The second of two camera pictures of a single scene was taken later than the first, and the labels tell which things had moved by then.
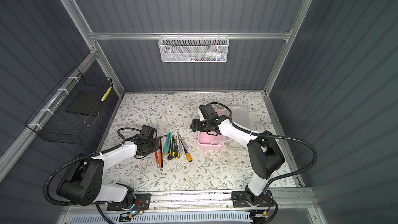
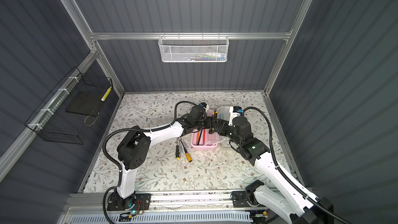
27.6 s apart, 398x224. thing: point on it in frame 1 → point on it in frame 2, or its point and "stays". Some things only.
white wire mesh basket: (193, 49) stays
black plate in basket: (87, 102) stays
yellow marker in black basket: (103, 98) stays
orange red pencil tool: (160, 154) → (199, 137)
